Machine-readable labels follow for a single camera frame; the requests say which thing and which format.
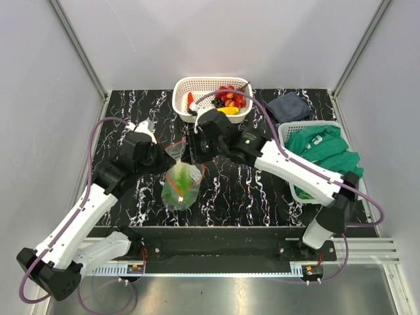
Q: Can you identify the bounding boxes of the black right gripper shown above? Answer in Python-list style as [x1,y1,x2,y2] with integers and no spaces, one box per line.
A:
[180,127,226,165]

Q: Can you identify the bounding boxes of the clear zip top bag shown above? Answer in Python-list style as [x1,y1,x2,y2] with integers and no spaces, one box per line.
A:
[161,140,205,212]

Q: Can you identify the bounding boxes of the green fake lettuce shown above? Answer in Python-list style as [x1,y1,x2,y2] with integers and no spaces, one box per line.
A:
[161,162,192,210]

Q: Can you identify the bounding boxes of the red fake chili pepper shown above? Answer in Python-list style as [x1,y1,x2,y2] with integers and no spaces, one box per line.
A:
[187,92,194,111]

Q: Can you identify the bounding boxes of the yellow fake banana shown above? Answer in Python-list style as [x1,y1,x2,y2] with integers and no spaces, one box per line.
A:
[217,106,240,115]

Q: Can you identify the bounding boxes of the dark fake blueberries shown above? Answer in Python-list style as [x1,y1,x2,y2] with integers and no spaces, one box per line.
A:
[211,98,225,108]

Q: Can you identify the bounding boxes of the red fake strawberries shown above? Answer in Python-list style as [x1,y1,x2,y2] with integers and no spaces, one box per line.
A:
[215,85,247,108]

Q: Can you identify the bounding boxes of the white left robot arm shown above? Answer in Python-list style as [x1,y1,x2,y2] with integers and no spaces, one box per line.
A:
[16,130,175,301]

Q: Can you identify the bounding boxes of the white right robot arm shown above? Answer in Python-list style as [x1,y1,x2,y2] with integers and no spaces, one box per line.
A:
[183,109,359,260]

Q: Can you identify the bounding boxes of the black marble pattern mat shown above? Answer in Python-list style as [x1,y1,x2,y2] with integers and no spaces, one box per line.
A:
[91,87,378,228]

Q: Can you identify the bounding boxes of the white perforated plastic basket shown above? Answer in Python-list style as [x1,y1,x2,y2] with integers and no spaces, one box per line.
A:
[172,76,253,123]

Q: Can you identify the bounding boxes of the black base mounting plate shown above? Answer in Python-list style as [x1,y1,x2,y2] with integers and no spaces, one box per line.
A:
[98,225,335,275]

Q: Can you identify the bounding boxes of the white laundry basket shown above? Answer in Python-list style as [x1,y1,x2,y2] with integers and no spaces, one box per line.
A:
[277,119,368,206]

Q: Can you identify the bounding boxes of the dark blue folded cloth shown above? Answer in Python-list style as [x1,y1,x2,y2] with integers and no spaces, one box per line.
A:
[266,92,312,123]

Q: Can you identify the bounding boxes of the green garment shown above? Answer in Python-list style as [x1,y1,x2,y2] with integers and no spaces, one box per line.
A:
[283,124,364,200]

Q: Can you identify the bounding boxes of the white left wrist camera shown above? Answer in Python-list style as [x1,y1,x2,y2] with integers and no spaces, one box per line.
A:
[125,119,158,144]

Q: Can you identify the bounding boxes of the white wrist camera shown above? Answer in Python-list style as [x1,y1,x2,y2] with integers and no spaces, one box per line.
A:
[190,102,207,134]
[125,119,158,144]

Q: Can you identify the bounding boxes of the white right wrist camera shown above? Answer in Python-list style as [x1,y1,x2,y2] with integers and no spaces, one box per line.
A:
[190,102,207,134]

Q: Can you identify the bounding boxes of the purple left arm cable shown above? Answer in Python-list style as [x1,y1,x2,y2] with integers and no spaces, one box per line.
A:
[18,117,137,314]

